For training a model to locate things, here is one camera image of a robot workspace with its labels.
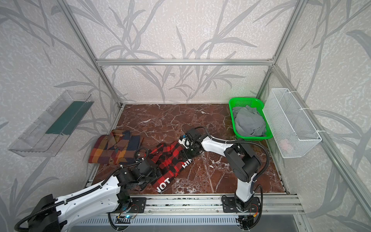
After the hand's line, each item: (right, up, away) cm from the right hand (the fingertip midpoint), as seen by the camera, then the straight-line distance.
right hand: (183, 153), depth 89 cm
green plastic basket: (+55, +34, +24) cm, 69 cm away
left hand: (-12, -10, -7) cm, 17 cm away
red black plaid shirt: (-7, -3, -4) cm, 9 cm away
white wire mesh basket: (+50, +15, -28) cm, 59 cm away
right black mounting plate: (+25, -23, -16) cm, 37 cm away
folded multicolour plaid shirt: (-42, +4, +3) cm, 43 cm away
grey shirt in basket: (+46, +19, +15) cm, 52 cm away
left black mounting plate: (-22, -22, -16) cm, 35 cm away
